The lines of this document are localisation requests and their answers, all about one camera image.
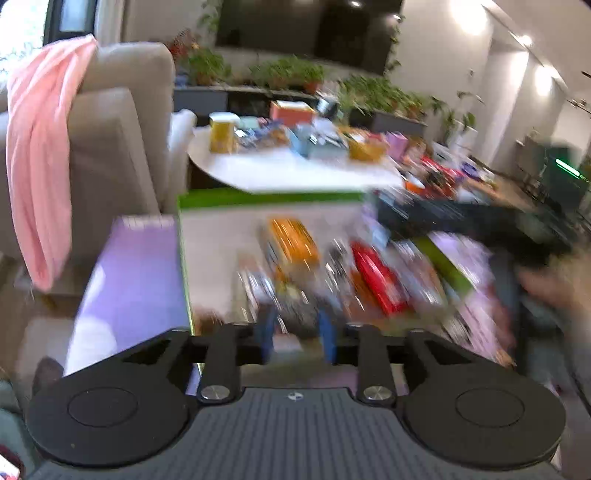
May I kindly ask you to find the pile of assorted packets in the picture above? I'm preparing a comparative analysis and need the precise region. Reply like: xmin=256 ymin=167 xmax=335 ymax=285
xmin=401 ymin=133 xmax=496 ymax=200

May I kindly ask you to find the white round table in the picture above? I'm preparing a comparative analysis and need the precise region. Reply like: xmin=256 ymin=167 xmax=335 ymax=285
xmin=187 ymin=127 xmax=408 ymax=195

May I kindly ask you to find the white cushioned chair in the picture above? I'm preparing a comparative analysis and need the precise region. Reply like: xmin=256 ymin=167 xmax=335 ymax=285
xmin=168 ymin=110 xmax=199 ymax=195

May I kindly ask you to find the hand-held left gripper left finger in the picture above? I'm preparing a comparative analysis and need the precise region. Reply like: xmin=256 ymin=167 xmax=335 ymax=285
xmin=122 ymin=308 xmax=279 ymax=403

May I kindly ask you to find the yellow canister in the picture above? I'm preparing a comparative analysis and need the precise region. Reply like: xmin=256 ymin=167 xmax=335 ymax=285
xmin=209 ymin=112 xmax=241 ymax=154

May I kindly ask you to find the orange box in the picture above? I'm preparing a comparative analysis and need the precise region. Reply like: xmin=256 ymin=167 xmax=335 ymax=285
xmin=270 ymin=100 xmax=316 ymax=127

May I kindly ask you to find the pink cloth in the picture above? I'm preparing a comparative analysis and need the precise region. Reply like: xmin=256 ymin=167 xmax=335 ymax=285
xmin=6 ymin=34 xmax=100 ymax=293

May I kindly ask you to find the yellow snack basket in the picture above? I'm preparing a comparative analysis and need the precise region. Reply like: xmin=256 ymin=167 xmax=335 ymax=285
xmin=347 ymin=136 xmax=391 ymax=162

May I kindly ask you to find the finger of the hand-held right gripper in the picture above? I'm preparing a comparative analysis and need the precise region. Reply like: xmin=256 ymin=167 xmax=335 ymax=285
xmin=375 ymin=196 xmax=463 ymax=234

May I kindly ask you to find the light blue box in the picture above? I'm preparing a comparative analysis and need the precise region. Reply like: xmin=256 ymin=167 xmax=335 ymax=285
xmin=290 ymin=124 xmax=348 ymax=159

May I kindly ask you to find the beige armchair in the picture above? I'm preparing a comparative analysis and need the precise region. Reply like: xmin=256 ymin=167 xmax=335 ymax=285
xmin=0 ymin=42 xmax=179 ymax=297

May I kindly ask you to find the black television screen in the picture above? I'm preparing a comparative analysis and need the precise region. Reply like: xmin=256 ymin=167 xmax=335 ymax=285
xmin=215 ymin=0 xmax=405 ymax=77

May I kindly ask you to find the orange snack packet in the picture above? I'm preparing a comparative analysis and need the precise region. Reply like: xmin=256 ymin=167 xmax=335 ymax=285
xmin=265 ymin=218 xmax=322 ymax=278

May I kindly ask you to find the person's right hand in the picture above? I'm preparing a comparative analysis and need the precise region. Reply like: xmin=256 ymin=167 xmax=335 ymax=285
xmin=519 ymin=267 xmax=591 ymax=325

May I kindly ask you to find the pile of snack packets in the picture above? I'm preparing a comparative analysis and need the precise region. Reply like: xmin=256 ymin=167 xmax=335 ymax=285
xmin=65 ymin=215 xmax=519 ymax=376

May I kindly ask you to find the potted green plant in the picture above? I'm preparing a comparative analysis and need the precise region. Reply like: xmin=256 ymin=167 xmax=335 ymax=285
xmin=187 ymin=46 xmax=232 ymax=86
xmin=339 ymin=74 xmax=431 ymax=121
xmin=249 ymin=55 xmax=327 ymax=93

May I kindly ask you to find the dark low cabinet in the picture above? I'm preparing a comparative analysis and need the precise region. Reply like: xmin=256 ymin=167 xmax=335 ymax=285
xmin=173 ymin=85 xmax=426 ymax=136

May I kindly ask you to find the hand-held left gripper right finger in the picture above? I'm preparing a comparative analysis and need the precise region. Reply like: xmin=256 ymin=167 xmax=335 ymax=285
xmin=318 ymin=309 xmax=463 ymax=403

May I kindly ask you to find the red lion snack packet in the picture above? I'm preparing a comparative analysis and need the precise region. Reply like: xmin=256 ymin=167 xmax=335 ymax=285
xmin=348 ymin=241 xmax=410 ymax=317

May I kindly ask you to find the green cardboard box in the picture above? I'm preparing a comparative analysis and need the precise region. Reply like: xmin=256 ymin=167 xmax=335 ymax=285
xmin=177 ymin=188 xmax=476 ymax=334

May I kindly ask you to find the window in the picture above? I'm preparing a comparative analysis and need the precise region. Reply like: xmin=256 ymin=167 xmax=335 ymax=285
xmin=0 ymin=0 xmax=99 ymax=70

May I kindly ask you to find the black snack packet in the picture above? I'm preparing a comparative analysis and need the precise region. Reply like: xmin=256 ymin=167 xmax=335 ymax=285
xmin=274 ymin=284 xmax=327 ymax=340

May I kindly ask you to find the red flower decoration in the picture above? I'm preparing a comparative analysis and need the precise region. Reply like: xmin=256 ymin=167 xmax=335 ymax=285
xmin=167 ymin=29 xmax=200 ymax=62

